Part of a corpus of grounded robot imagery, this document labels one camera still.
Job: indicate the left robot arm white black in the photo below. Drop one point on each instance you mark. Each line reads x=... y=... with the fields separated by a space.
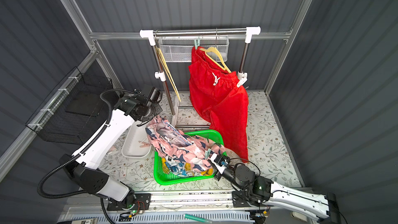
x=82 y=166

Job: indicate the yellow hanger of printed shorts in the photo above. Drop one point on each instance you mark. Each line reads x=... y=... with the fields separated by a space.
x=165 y=67

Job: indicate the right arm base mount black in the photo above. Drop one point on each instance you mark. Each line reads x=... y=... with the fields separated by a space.
x=250 y=198

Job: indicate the white plastic tray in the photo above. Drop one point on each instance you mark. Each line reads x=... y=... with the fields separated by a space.
x=131 y=147

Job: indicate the white wire mesh basket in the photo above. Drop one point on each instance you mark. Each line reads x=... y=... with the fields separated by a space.
x=178 y=49

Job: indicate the pink navy patterned shorts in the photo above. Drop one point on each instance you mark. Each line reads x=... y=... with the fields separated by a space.
x=170 y=142

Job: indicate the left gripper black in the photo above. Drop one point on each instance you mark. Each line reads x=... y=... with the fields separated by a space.
x=154 y=110

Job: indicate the green marker pen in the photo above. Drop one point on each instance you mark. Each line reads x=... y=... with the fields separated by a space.
x=197 y=219

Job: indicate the light green clothespin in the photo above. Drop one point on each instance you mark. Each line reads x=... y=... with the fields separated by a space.
x=207 y=153

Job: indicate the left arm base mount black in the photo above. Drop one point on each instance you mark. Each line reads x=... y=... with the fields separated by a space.
x=132 y=202

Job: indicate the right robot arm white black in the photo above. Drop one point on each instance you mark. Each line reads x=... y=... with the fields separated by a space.
x=318 y=207

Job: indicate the green plastic basket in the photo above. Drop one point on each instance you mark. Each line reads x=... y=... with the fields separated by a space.
x=164 y=174

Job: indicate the red shorts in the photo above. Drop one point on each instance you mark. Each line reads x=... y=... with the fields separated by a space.
x=216 y=98

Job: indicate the white clothespin on red shorts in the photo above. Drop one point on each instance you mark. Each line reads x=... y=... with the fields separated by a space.
x=241 y=82

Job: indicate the blue yellow white printed shorts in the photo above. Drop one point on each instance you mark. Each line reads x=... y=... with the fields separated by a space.
x=181 y=169

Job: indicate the green clothespin on rack top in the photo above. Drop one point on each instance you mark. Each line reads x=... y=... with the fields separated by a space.
x=197 y=43

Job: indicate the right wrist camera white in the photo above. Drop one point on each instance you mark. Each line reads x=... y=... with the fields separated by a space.
x=222 y=160

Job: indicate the black wire wall basket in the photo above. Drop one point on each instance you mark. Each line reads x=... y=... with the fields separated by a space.
x=75 y=112

